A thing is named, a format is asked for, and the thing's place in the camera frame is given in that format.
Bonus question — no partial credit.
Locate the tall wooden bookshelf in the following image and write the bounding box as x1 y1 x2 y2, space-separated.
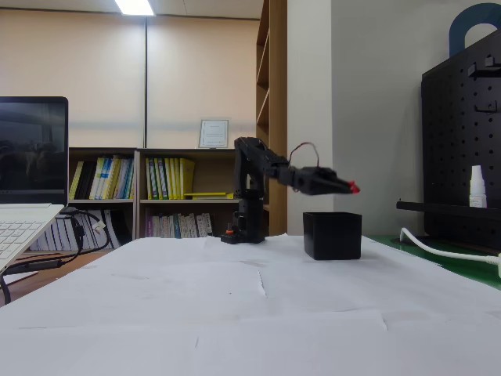
256 0 289 236

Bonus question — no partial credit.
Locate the orange black table clamp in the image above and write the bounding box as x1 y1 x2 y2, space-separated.
220 222 240 245

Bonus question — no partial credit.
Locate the red servo wire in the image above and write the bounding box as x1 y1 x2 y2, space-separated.
288 143 321 168

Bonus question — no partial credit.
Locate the low wooden bookshelf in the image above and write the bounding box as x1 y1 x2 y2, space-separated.
135 147 240 240
68 147 139 251

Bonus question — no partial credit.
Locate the thin yellow book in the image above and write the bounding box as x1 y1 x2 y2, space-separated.
69 160 85 200

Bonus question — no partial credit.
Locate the black laptop cable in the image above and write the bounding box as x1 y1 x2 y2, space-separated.
58 207 113 258

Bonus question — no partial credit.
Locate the yellow white book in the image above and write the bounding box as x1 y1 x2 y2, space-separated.
88 156 107 200
102 155 121 200

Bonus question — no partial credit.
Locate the black book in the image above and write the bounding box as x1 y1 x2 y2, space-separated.
77 161 97 200

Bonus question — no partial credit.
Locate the framed certificate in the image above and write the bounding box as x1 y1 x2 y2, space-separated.
198 117 231 150

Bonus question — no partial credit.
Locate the small white bottle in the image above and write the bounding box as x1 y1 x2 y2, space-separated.
469 164 488 208

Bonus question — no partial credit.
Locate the white power strip cable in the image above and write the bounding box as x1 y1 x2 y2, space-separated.
398 227 501 264

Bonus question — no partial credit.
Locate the dark blue arched board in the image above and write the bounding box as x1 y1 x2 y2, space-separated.
449 2 501 58

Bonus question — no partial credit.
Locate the beige roller blind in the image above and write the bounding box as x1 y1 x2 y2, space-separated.
0 7 146 149
147 15 260 149

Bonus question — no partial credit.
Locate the black open box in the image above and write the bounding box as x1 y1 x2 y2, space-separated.
302 211 362 261

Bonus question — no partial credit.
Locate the flat yellow folder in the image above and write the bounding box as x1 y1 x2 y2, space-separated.
182 191 235 200

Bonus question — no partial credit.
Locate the white laptop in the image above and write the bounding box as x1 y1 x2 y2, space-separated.
0 96 70 271

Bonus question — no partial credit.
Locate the black pegboard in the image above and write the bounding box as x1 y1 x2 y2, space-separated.
420 29 501 251

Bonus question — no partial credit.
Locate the black laptop stand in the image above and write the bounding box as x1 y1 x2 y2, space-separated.
0 256 66 306

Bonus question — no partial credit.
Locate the ceiling light panel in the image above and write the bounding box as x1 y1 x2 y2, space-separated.
114 0 155 16

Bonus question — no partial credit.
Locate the wide yellow binder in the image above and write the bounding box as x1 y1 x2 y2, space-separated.
178 157 196 200

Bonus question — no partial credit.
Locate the black pegboard shelf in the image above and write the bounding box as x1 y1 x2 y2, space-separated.
395 201 501 215

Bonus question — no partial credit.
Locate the white spined book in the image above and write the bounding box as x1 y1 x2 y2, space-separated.
197 213 214 238

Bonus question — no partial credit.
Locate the blue white book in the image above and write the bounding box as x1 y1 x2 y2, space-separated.
115 157 135 200

